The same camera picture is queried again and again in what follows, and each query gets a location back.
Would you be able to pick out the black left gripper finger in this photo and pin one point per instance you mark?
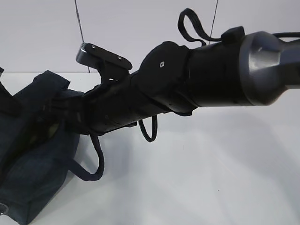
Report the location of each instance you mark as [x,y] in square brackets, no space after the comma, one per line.
[9,105]

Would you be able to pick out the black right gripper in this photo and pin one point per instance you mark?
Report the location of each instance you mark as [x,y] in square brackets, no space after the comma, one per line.
[109,106]

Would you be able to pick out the dark blue lunch bag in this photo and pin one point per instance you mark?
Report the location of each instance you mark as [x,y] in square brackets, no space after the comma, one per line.
[37,151]

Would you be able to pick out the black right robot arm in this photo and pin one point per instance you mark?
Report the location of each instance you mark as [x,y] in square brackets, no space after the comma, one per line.
[239,70]

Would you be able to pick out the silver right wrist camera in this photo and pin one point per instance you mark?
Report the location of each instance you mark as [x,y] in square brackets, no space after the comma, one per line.
[109,65]

